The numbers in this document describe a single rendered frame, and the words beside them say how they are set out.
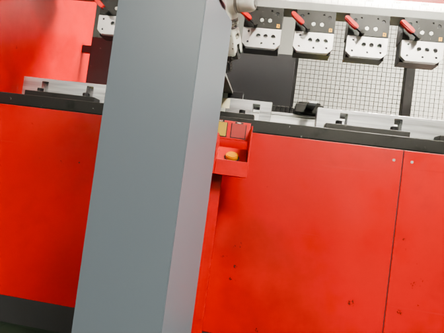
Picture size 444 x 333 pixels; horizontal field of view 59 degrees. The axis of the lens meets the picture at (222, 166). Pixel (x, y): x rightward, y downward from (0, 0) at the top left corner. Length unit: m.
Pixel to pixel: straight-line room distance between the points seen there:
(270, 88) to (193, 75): 1.42
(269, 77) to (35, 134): 1.17
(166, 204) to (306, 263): 0.83
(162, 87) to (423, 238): 1.08
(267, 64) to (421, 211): 1.11
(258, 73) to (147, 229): 1.54
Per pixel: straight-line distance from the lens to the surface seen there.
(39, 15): 2.10
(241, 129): 1.30
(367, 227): 1.47
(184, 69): 0.74
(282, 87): 2.14
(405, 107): 2.45
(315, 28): 1.66
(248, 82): 2.15
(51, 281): 1.68
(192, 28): 0.76
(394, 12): 1.73
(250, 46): 1.62
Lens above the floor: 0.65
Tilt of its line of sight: 2 degrees up
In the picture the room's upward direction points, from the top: 8 degrees clockwise
